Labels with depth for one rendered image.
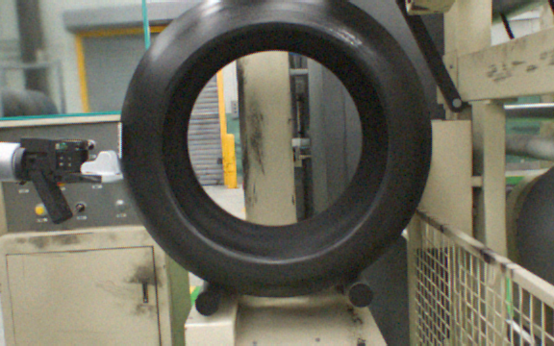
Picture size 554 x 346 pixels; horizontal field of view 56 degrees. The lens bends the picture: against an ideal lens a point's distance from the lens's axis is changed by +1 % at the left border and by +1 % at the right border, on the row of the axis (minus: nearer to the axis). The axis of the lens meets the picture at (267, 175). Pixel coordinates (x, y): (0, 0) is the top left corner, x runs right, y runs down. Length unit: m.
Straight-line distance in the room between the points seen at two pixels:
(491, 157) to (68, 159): 0.93
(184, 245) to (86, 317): 0.97
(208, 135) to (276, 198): 9.02
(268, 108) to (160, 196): 0.46
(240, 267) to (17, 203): 1.12
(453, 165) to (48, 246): 1.26
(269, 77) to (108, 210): 0.79
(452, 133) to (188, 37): 0.66
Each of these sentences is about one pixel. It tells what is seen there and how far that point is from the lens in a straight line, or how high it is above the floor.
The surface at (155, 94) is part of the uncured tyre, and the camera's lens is 0.92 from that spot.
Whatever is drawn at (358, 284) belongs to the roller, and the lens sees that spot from 0.98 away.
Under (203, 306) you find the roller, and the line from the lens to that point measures 0.98.
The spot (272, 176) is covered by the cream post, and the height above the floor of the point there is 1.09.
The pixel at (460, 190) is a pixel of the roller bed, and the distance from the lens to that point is 1.30.
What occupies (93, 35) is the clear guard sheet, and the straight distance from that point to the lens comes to 1.79.
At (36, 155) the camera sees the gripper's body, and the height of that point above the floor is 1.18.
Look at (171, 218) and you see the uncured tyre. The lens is 0.93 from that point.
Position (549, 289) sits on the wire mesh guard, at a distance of 0.75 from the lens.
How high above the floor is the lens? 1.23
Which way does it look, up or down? 6 degrees down
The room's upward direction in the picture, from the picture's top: 3 degrees counter-clockwise
